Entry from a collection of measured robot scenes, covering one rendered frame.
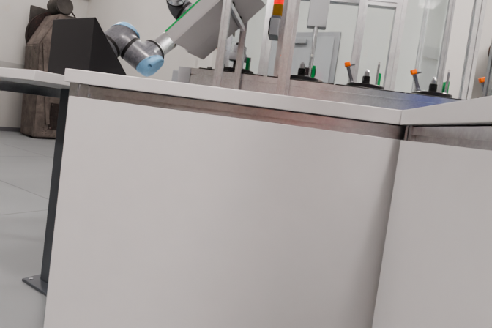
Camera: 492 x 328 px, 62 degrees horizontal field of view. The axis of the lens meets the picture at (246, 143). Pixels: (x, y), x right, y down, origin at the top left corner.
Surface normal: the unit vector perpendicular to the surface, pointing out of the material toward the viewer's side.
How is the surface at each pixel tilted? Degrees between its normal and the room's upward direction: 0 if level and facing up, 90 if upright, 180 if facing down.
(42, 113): 90
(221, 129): 90
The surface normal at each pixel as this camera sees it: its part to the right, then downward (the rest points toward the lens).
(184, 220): -0.12, 0.04
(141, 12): -0.56, -0.03
